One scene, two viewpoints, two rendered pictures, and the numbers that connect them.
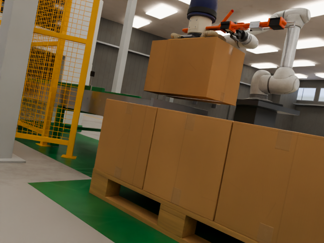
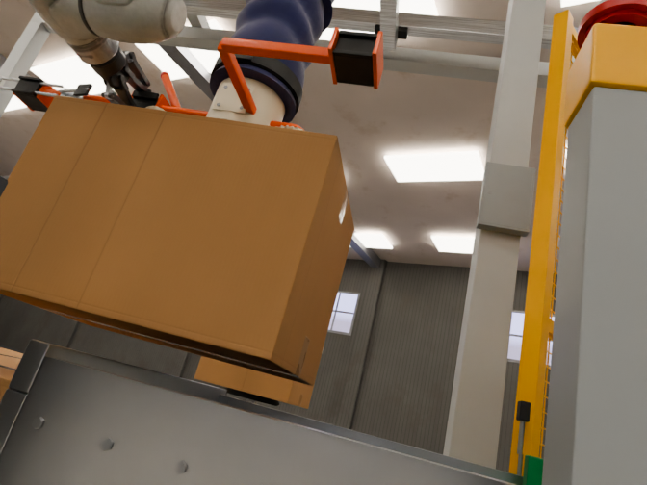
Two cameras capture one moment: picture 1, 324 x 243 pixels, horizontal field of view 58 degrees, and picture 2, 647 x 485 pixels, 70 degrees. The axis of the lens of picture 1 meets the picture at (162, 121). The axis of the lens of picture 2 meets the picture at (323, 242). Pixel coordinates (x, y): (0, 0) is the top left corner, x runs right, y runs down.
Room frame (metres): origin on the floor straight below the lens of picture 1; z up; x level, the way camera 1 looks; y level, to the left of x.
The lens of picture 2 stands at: (3.25, -0.39, 0.61)
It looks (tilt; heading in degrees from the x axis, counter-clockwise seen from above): 20 degrees up; 151
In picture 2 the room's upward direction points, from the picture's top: 15 degrees clockwise
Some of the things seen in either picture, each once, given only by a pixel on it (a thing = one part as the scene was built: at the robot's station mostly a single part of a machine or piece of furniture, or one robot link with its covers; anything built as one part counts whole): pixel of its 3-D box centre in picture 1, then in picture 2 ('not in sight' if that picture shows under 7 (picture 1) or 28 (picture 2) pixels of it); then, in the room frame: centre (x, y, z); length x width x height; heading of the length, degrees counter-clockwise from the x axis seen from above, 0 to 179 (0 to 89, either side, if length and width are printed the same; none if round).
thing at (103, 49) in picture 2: (244, 37); (93, 40); (2.27, -0.50, 1.20); 0.09 x 0.06 x 0.09; 49
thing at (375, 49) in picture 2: not in sight; (356, 59); (2.67, -0.10, 1.19); 0.09 x 0.08 x 0.05; 138
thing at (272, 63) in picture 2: (202, 15); (256, 87); (2.28, -0.15, 1.31); 0.23 x 0.23 x 0.04
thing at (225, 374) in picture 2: not in sight; (262, 361); (0.61, 0.88, 0.82); 0.60 x 0.40 x 0.40; 41
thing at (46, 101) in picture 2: (276, 23); (38, 96); (1.87, -0.59, 1.21); 0.08 x 0.07 x 0.05; 48
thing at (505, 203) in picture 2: not in sight; (505, 197); (2.12, 1.03, 1.62); 0.20 x 0.05 x 0.30; 49
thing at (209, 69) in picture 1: (193, 72); (190, 247); (2.28, -0.17, 0.87); 0.60 x 0.40 x 0.40; 48
